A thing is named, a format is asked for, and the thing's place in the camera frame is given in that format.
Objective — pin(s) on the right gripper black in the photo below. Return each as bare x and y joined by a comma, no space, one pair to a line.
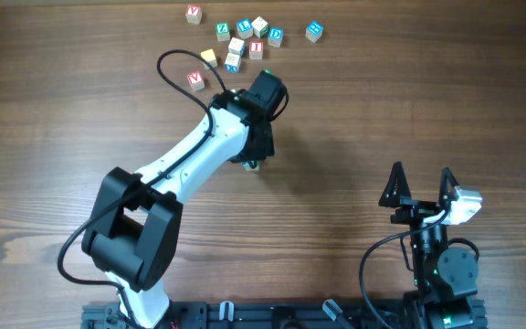
415,211

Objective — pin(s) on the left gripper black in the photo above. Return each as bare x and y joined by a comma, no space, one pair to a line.
268,149

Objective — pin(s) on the white picture block blue side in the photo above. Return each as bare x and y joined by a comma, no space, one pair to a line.
251,165

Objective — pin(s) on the red A letter block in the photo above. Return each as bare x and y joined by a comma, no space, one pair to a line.
196,80

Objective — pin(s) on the yellow wooden block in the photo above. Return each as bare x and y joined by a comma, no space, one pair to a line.
210,58

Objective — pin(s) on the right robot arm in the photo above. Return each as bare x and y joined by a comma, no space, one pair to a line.
445,270

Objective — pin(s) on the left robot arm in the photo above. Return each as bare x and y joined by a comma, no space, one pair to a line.
136,217

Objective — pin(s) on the white block blue X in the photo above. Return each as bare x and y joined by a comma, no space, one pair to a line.
233,62

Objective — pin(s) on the red I letter block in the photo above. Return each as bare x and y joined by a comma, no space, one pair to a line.
256,50

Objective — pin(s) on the white blue-sided block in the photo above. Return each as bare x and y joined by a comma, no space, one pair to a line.
236,46

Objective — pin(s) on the blue D letter block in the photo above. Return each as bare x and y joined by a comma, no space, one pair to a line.
275,36

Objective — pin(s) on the white green-sided block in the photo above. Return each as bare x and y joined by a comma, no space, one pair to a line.
260,27

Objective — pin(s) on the blue L letter block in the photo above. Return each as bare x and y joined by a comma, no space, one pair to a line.
245,29

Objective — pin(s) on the green Z letter block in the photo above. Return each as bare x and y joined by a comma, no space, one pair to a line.
222,31

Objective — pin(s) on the blue block far right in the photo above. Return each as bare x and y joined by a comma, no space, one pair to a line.
314,31

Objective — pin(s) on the red Y letter block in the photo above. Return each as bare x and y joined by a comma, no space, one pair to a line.
194,14

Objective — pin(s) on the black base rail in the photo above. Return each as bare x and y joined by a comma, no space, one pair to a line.
286,314

